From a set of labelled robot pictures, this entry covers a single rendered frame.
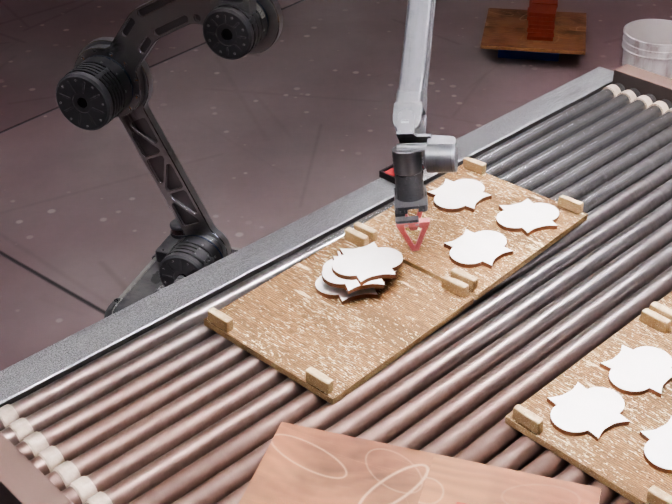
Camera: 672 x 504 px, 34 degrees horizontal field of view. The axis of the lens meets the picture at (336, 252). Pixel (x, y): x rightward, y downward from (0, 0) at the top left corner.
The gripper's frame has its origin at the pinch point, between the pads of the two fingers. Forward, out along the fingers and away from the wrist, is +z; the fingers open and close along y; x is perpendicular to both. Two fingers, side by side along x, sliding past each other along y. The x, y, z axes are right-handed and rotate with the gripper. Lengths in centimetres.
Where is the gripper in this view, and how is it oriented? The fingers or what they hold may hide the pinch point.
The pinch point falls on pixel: (414, 236)
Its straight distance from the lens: 223.9
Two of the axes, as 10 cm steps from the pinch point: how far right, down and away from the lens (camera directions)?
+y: 0.3, -4.5, 8.9
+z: 1.1, 8.9, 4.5
